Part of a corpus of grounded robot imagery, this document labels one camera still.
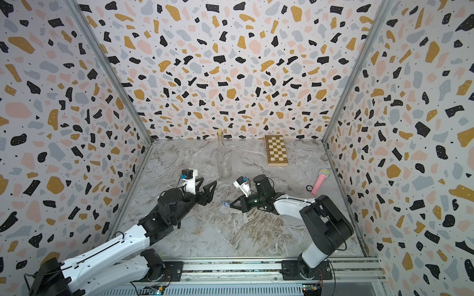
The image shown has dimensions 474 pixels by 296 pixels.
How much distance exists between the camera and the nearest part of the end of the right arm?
2.54 feet

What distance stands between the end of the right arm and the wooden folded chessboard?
0.35 metres

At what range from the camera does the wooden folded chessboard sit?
1.11 metres
